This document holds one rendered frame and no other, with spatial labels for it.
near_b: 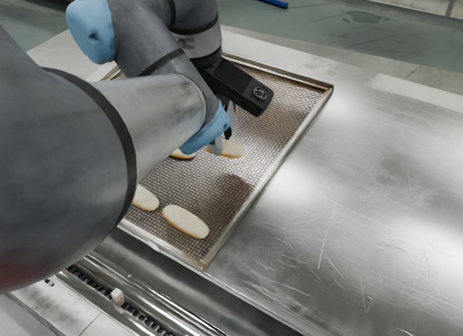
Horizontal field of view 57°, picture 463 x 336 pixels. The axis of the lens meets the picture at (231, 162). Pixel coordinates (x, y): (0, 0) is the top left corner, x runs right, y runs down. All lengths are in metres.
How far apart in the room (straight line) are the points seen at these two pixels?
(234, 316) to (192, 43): 0.43
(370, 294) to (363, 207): 0.16
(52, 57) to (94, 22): 1.03
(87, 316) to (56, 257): 0.54
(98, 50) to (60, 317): 0.41
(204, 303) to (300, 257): 0.18
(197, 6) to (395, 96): 0.54
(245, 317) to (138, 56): 0.45
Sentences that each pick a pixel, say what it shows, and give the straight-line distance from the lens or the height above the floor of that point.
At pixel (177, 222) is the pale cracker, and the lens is 0.74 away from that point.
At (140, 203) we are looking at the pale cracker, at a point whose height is 0.91.
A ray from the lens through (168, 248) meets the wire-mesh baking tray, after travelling 0.72.
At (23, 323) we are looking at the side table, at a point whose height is 0.82.
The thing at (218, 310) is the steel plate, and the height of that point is 0.82.
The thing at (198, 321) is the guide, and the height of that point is 0.86.
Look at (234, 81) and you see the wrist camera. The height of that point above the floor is 1.14.
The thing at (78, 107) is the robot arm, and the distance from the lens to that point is 0.18.
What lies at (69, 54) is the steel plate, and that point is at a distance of 1.52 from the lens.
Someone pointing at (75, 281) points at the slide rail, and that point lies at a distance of 0.77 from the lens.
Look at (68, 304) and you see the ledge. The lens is 0.74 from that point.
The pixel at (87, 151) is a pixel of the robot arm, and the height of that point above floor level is 1.36.
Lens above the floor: 1.46
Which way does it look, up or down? 41 degrees down
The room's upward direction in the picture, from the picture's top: straight up
